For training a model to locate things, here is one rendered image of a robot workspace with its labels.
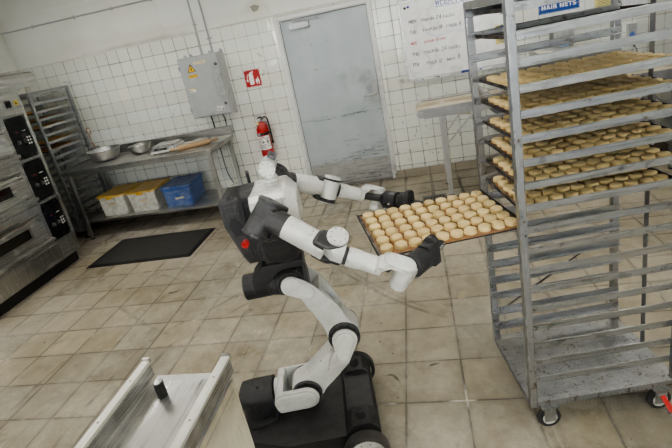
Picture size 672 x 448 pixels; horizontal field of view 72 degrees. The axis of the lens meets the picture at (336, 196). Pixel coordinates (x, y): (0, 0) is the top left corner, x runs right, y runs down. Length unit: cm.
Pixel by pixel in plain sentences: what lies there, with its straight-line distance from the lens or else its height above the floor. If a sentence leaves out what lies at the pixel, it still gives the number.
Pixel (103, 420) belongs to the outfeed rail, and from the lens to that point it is 163.
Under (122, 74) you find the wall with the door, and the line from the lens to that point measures 647.
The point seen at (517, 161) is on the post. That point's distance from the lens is 179.
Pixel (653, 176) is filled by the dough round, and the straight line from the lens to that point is 217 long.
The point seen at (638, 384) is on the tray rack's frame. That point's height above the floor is 15.
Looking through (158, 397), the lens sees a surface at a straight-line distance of 169.
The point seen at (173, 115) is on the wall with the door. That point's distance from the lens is 624.
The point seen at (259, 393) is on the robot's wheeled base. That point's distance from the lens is 236.
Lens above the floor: 181
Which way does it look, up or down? 19 degrees down
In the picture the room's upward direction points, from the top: 12 degrees counter-clockwise
